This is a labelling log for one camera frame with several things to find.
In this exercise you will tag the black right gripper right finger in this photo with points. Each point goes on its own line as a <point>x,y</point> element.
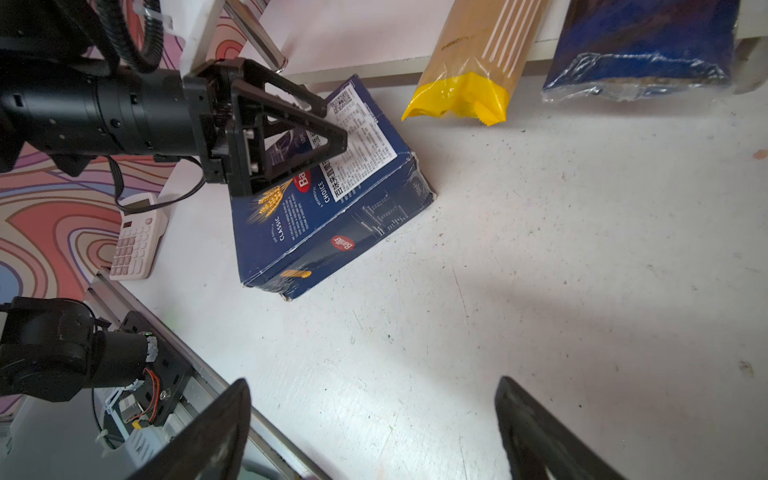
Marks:
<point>537,444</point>

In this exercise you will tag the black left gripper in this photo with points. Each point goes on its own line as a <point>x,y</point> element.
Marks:
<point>74,117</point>

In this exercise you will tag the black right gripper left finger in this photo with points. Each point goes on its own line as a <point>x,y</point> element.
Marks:
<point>211,446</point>

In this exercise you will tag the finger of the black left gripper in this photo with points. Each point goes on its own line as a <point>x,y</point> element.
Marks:
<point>276,130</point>

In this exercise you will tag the dark blue Barilla pasta box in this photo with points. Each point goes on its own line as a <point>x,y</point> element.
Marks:
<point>292,236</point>

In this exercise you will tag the yellow Pastatime spaghetti pack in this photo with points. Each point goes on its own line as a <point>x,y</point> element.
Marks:
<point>478,60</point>

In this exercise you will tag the clear blue spaghetti pack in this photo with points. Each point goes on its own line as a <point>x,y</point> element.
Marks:
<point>632,50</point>

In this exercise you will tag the white calculator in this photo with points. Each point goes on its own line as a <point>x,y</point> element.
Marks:
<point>137,244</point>

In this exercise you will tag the white two-tier shelf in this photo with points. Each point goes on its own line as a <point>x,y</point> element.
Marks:
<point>325,41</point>

